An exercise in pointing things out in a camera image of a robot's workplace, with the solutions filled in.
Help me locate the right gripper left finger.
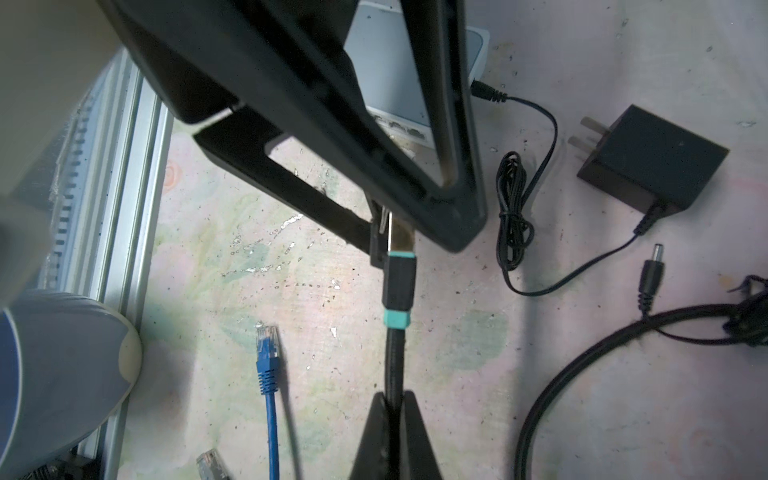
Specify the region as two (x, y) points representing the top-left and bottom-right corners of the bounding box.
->
(349, 392), (396, 480)

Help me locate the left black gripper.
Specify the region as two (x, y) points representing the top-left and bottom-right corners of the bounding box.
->
(100, 1), (487, 267)

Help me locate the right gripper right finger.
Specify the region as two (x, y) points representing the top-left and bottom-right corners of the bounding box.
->
(397, 391), (443, 480)

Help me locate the white network switch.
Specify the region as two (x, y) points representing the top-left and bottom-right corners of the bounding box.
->
(344, 1), (491, 150)

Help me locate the black thick cable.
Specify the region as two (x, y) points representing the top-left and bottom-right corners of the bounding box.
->
(381, 209), (768, 480)

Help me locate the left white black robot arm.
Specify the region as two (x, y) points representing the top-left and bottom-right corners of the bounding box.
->
(1, 1), (487, 306)

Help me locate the lavender mug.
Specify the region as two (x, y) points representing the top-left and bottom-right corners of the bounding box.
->
(1, 290), (142, 479)

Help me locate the blue ethernet cable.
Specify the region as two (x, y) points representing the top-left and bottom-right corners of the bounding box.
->
(256, 323), (283, 480)

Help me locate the grey ethernet cable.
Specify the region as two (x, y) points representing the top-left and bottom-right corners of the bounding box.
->
(196, 448), (232, 480)

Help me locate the aluminium frame rail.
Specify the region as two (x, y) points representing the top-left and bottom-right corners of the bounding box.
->
(35, 47), (175, 480)

